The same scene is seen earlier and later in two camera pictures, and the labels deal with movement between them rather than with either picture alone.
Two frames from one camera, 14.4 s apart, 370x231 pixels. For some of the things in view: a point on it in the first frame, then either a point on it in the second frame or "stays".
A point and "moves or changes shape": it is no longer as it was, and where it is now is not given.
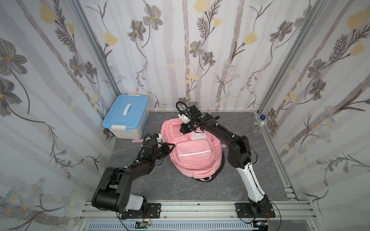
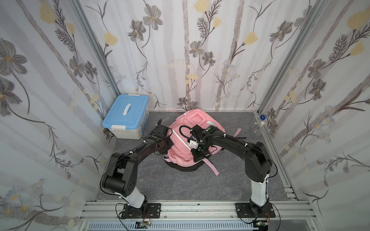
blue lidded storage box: (127, 117) stays
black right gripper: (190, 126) -> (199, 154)
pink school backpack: (195, 154) moves or changes shape
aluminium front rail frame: (293, 210) stays
